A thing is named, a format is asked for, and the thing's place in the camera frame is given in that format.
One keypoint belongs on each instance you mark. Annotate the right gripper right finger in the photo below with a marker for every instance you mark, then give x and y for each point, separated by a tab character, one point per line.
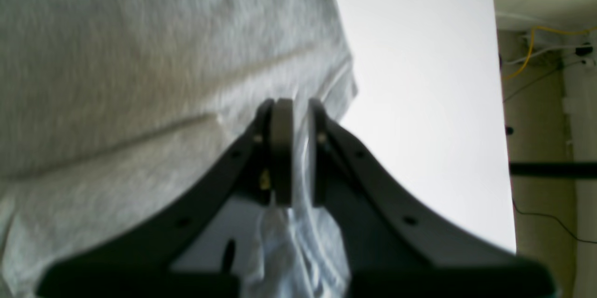
397	247

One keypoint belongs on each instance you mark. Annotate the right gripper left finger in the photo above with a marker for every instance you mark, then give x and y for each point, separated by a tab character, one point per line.
199	245

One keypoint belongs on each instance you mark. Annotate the grey T-shirt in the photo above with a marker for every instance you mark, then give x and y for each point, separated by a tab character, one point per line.
110	109

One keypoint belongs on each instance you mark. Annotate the black tripod stand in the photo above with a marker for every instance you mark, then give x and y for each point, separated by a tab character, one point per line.
565	170

